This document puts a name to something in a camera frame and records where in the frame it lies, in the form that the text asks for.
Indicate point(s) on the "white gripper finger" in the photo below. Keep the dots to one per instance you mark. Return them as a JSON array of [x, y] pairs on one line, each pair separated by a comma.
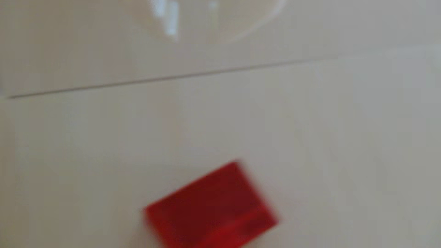
[[241, 13], [165, 17]]

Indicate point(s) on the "red block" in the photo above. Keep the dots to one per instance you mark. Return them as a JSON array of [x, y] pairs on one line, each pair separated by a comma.
[[210, 210]]

